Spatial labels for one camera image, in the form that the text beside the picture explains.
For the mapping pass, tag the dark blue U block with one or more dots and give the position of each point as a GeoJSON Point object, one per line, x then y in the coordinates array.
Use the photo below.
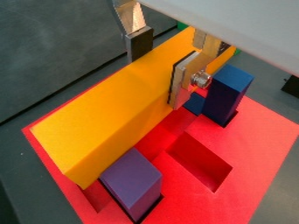
{"type": "Point", "coordinates": [227, 89]}

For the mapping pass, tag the yellow bar block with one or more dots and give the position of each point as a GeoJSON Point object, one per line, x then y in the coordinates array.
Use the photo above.
{"type": "Point", "coordinates": [90, 131]}

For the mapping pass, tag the purple U block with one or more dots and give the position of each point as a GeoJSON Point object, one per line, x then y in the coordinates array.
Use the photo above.
{"type": "Point", "coordinates": [133, 181]}

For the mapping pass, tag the red slotted board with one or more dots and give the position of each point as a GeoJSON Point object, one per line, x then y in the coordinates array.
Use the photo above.
{"type": "Point", "coordinates": [217, 168]}

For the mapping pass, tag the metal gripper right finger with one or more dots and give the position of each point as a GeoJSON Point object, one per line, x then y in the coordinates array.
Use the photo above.
{"type": "Point", "coordinates": [189, 71]}

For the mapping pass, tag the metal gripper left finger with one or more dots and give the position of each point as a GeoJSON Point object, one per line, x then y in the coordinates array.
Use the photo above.
{"type": "Point", "coordinates": [137, 34]}

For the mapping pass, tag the black U-shaped holder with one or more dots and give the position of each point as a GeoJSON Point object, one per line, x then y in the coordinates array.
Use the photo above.
{"type": "Point", "coordinates": [291, 86]}

